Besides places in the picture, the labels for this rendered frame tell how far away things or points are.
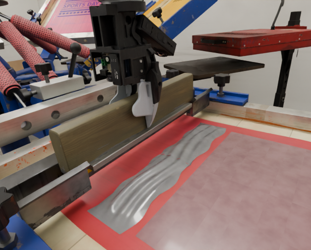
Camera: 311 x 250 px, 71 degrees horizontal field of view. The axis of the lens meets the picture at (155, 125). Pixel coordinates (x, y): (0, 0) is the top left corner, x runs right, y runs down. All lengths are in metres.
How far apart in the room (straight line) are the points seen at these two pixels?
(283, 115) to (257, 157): 0.17
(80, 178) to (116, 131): 0.10
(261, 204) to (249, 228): 0.05
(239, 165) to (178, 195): 0.13
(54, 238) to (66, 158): 0.10
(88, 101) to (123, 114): 0.25
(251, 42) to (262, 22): 1.12
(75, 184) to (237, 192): 0.24
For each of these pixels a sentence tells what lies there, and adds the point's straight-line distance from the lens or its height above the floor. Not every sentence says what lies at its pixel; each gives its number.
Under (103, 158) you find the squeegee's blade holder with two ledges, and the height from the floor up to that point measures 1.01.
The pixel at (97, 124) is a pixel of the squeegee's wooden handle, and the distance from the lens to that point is 0.34.
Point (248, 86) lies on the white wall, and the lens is 2.47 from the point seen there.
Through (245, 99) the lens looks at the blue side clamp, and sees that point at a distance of 0.63.
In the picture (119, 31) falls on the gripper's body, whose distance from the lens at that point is 0.35.
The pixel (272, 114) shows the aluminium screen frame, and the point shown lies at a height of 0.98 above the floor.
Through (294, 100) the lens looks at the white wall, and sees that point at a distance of 2.42.
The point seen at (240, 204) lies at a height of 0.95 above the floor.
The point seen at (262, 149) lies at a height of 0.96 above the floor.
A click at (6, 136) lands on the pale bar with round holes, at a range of 0.54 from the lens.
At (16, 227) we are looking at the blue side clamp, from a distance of 0.32.
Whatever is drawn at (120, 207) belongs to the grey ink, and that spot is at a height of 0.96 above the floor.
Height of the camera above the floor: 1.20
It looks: 25 degrees down
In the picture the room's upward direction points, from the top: 4 degrees counter-clockwise
